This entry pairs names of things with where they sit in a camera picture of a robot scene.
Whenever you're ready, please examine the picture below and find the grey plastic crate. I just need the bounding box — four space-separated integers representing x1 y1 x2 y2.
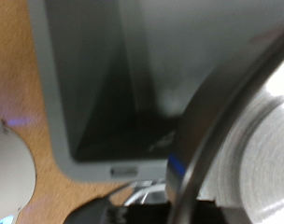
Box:
26 0 284 182

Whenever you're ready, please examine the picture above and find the stainless steel pot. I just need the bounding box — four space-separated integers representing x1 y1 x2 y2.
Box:
164 22 284 224

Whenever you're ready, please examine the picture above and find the steel wire dish rack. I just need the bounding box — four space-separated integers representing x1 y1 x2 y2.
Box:
122 181 168 206

